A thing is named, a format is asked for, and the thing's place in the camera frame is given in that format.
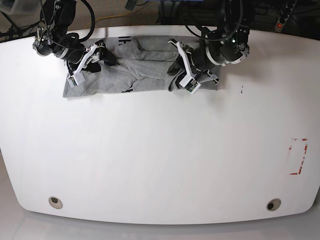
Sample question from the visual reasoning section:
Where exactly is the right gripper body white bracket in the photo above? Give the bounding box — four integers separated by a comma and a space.
67, 42, 105, 75

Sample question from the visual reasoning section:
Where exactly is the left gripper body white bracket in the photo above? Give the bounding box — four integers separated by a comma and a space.
167, 38, 221, 87

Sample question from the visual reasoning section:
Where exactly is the grey T-shirt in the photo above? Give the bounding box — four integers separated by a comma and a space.
61, 35, 222, 99

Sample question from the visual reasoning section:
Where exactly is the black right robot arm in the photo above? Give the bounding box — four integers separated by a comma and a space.
33, 0, 117, 76

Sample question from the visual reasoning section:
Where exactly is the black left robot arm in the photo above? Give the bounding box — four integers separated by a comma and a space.
167, 0, 250, 94

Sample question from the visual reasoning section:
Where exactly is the black power strip red light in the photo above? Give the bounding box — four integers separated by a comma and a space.
274, 0, 297, 33

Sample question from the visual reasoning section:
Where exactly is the left table grommet hole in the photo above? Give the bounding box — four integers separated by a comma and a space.
48, 196, 63, 210

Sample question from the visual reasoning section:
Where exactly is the table grommet hole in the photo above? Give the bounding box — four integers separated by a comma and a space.
266, 198, 282, 212
48, 196, 63, 210

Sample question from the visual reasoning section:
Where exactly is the red tape rectangle marking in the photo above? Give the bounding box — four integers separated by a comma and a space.
287, 138, 308, 176

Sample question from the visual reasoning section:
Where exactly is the right table grommet hole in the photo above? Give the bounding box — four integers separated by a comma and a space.
266, 198, 282, 212

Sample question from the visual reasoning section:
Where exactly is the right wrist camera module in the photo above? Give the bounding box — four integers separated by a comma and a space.
66, 72, 85, 88

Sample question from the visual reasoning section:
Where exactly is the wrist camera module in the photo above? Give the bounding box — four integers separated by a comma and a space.
184, 79, 201, 95
66, 72, 85, 88

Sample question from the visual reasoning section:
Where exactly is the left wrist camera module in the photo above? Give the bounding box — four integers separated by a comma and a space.
184, 79, 201, 95

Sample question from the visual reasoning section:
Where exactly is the yellow cable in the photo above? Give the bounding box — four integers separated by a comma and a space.
86, 9, 132, 28

